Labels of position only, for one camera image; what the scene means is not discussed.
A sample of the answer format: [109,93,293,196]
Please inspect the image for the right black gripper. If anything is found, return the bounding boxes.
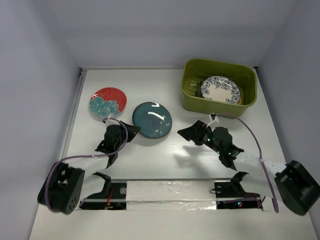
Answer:
[177,119,223,155]

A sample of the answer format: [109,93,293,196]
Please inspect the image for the dark teal blossom plate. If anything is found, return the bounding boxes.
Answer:
[132,101,173,139]

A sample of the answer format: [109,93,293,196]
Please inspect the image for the red plate with teal flower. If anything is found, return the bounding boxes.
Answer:
[89,87,127,120]

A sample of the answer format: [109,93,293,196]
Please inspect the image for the blue white floral plate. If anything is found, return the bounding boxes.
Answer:
[200,76,240,104]

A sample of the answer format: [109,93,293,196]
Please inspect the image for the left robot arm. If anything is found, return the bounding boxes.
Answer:
[37,118,141,215]

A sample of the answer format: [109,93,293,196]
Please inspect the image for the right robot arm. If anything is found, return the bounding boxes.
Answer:
[177,120,320,216]

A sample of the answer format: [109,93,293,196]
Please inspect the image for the green plastic bin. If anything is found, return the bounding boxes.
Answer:
[180,58,258,117]

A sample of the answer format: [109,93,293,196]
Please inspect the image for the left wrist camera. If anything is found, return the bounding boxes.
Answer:
[102,117,119,125]

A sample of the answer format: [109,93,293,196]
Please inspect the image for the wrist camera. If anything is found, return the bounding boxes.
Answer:
[102,117,119,125]
[206,113,220,127]

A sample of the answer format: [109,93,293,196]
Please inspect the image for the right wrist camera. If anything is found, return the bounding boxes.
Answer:
[206,113,220,127]

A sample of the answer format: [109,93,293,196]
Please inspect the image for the aluminium frame rail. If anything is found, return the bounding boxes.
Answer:
[57,67,87,161]

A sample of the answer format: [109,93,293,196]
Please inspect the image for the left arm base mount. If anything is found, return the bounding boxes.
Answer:
[78,172,127,211]

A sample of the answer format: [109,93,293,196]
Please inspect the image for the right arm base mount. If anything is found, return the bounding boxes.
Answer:
[209,172,265,210]

